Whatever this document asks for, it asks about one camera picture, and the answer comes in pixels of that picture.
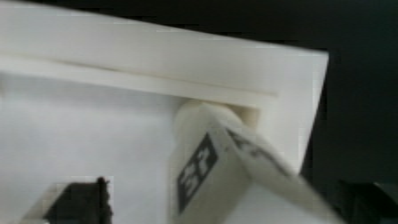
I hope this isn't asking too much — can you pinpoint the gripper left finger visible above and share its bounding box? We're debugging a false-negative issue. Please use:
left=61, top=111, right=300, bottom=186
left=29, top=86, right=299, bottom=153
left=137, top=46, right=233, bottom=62
left=45, top=177, right=114, bottom=224

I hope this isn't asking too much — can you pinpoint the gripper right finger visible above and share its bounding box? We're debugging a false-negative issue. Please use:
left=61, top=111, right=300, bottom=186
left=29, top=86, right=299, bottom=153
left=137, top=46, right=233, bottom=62
left=334, top=181, right=398, bottom=224

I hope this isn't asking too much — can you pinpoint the white square table top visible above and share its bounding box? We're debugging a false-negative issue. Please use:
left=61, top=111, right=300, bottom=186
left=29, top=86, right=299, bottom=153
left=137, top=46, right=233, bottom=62
left=0, top=0, right=329, bottom=224

